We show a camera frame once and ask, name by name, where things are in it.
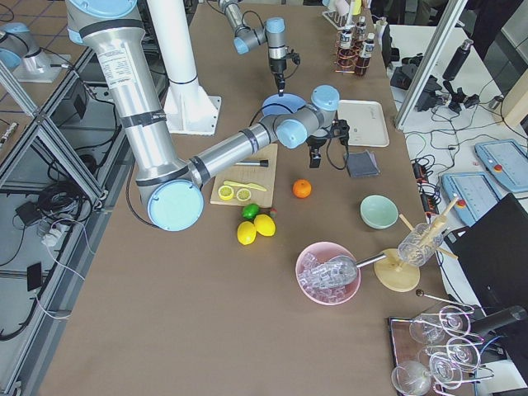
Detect dark bottle white cap one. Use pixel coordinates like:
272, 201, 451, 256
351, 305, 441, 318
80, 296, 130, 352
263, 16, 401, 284
338, 24, 354, 57

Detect teach pendant far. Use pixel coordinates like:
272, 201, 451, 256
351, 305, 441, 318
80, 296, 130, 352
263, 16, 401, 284
474, 139, 527, 193

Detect wooden cutting board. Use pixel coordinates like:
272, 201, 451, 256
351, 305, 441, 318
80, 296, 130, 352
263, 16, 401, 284
210, 144, 278, 208

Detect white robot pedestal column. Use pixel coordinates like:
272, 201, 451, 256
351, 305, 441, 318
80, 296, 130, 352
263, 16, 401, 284
148, 0, 221, 136

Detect dark bottle white cap two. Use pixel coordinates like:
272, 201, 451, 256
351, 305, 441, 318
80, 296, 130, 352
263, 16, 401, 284
354, 16, 366, 50

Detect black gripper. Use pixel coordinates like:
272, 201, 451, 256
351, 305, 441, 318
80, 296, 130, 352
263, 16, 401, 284
307, 120, 350, 167
268, 45, 299, 97

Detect cream rectangular tray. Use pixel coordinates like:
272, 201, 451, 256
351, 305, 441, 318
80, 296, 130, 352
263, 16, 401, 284
337, 99, 389, 148

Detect yellow plastic knife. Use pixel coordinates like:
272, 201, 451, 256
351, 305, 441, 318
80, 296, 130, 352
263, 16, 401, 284
223, 180, 267, 191

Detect grey folded cloth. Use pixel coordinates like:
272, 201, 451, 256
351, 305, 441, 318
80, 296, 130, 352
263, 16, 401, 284
347, 150, 380, 178

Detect clear glass tumbler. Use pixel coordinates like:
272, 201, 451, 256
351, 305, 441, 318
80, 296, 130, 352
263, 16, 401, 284
398, 223, 443, 267

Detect light green bowl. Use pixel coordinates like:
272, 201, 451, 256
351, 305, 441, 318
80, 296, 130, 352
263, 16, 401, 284
360, 195, 398, 229

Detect wooden cup drying stand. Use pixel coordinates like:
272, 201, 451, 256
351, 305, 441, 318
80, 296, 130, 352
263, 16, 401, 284
374, 196, 458, 292

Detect blue round plate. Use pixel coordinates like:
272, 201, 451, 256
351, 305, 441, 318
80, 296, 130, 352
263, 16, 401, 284
262, 93, 306, 116

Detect black thermos bottle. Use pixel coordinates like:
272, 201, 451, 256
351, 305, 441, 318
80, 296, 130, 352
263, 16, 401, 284
442, 39, 474, 81

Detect yellow lemon rear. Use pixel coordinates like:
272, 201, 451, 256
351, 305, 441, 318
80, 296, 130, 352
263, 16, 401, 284
253, 214, 276, 237

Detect copper wire bottle rack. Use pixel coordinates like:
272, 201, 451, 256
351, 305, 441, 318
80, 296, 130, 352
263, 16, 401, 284
334, 34, 360, 74

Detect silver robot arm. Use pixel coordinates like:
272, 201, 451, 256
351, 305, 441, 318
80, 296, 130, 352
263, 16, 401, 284
66, 1, 340, 231
218, 1, 300, 97

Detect teach pendant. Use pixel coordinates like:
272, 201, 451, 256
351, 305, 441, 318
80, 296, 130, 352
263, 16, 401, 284
474, 139, 527, 193
441, 172, 503, 227

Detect steel handled knife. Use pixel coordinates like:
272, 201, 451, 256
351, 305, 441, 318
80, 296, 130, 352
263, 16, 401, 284
235, 159, 269, 167

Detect lemon half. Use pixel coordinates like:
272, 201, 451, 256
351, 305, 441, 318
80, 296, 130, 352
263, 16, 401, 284
217, 185, 235, 201
235, 187, 252, 202

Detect orange mandarin fruit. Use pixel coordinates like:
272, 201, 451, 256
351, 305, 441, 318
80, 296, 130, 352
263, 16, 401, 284
292, 179, 312, 199

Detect green lime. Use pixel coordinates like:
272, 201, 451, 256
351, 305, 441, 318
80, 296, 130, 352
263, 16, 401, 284
242, 203, 260, 220

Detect yellow lemon front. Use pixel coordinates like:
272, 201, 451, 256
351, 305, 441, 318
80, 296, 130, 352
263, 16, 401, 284
237, 221, 257, 246

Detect metal ice scoop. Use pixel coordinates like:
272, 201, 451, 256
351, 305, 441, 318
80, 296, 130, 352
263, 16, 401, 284
325, 253, 386, 287

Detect lemon half left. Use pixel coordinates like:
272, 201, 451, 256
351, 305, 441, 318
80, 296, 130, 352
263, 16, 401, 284
217, 185, 235, 201

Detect teach pendant near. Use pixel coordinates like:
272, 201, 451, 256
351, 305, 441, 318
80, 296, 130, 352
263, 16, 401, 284
441, 172, 503, 227

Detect black monitor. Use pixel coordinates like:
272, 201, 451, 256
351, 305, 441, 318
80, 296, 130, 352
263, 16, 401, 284
445, 193, 527, 309

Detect pink bowl with ice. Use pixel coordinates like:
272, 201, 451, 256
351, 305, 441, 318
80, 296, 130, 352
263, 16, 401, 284
295, 242, 361, 305

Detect yellow lemon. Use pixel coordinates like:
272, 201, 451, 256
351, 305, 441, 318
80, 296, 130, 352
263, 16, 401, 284
237, 221, 257, 246
253, 214, 276, 237

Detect wine glass rack tray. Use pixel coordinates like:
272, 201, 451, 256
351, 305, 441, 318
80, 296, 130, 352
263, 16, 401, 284
388, 303, 494, 395

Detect lemon half right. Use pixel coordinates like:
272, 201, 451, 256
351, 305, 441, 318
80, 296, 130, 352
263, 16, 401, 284
235, 187, 252, 202

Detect dark bottle white cap three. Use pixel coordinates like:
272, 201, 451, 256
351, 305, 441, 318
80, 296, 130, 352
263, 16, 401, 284
355, 33, 375, 77

